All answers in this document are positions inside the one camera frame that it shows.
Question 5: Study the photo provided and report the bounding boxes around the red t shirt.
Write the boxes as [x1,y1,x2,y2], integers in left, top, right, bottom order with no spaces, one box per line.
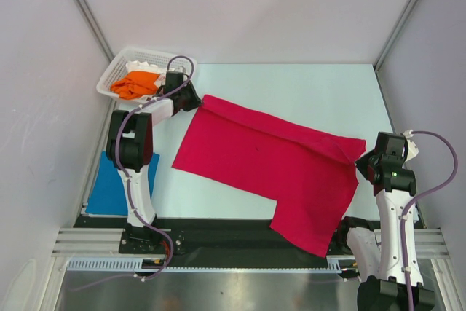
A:
[173,95,366,257]

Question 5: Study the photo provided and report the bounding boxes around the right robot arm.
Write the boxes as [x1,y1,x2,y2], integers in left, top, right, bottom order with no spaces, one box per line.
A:
[336,130,435,310]

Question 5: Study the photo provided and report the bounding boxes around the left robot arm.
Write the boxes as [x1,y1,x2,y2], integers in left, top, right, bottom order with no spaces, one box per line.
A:
[106,71,202,254]

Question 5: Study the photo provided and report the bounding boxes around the orange t shirt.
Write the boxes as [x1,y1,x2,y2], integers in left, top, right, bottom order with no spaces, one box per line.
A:
[110,71,159,100]

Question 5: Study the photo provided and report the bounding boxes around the white t shirt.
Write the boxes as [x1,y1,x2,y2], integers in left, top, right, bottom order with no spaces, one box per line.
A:
[125,60,176,95]

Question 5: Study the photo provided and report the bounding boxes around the white plastic basket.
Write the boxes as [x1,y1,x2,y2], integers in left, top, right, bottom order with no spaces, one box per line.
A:
[96,47,197,104]

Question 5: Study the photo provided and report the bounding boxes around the folded blue t shirt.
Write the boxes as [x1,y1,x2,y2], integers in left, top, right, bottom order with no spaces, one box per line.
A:
[84,150,160,216]

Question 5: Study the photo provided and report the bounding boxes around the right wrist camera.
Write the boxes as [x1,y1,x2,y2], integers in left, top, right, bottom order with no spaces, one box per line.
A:
[402,130,419,162]

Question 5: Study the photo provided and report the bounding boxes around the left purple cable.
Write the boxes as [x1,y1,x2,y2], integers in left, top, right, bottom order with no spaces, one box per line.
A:
[67,55,196,292]

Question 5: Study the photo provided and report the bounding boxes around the white slotted cable duct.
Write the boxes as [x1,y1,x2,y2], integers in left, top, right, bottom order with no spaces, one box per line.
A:
[67,256,358,275]

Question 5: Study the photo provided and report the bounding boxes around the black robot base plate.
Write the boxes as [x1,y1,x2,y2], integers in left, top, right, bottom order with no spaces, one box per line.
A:
[74,216,380,262]

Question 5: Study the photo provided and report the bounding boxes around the left aluminium frame post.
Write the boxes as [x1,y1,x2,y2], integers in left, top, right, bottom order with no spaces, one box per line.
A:
[73,0,114,63]

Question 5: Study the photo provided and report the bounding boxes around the aluminium frame post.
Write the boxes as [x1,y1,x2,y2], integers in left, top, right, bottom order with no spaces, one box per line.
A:
[373,0,420,74]
[73,0,114,63]

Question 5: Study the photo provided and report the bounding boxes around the right aluminium frame post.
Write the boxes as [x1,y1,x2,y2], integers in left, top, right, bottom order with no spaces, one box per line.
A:
[373,0,420,74]

